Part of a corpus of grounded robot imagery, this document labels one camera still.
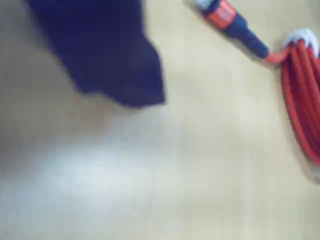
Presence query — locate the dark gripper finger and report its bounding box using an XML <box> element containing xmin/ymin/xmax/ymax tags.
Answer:
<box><xmin>24</xmin><ymin>0</ymin><xmax>166</xmax><ymax>109</ymax></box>

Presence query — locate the red braided charging cable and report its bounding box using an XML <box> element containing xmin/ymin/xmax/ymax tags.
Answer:
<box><xmin>189</xmin><ymin>0</ymin><xmax>320</xmax><ymax>186</ymax></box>

